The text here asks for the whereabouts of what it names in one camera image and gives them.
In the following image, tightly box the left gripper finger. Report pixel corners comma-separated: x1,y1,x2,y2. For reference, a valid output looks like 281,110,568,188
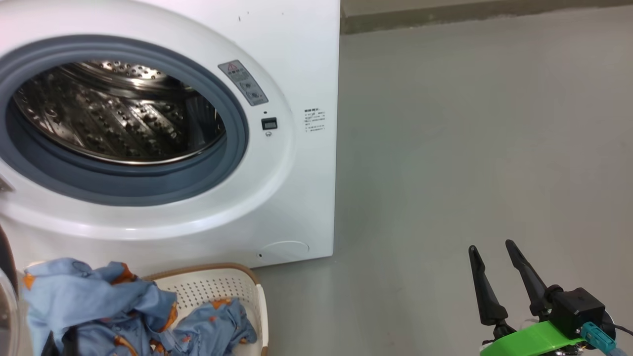
41,331,62,356
62,326,80,356

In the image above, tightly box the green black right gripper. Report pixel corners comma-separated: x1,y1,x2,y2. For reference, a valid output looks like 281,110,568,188
468,239,588,356

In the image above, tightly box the blue orange printed pyjama garment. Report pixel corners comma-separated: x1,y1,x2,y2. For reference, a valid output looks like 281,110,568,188
21,257,258,356

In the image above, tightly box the dark round washing machine door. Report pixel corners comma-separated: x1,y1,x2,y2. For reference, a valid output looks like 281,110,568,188
0,223,23,356

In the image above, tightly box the white perforated laundry basket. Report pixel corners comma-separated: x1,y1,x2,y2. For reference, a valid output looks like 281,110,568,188
22,262,270,356

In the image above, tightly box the grey rubber door gasket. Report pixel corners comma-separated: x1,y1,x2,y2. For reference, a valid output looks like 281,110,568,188
0,35,249,207

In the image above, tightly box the white washing machine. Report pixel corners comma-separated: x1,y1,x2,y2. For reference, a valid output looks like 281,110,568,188
0,0,341,277

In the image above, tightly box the round drain filter cover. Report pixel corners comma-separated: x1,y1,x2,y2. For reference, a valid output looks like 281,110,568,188
261,240,311,259

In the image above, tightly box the steel perforated washer drum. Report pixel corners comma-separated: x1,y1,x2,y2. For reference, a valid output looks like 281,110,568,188
12,59,227,166

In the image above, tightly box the printed text notice sticker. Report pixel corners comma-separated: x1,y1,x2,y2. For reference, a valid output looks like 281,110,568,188
303,108,327,133

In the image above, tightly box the grey warning sticker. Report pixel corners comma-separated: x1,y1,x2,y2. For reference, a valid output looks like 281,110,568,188
218,60,270,107

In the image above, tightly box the blue camera connector cable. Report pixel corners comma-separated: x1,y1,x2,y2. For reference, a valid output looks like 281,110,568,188
581,321,633,356

